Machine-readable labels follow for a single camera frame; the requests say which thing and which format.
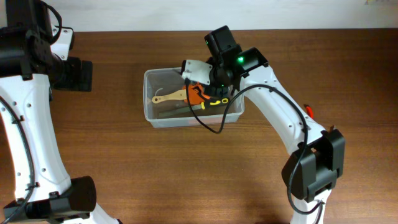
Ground orange black needle-nose pliers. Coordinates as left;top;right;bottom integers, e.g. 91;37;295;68
188;83;211;105

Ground orange scraper wooden handle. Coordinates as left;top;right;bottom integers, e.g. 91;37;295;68
151;86;189;104

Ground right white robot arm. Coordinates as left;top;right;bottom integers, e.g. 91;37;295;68
204;26;345;223

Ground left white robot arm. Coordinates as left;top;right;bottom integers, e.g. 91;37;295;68
1;0;116;223

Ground clear plastic container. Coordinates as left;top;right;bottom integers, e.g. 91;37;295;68
143;68;226;128

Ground red handled wire cutters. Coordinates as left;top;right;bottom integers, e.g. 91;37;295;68
304;104;314;119

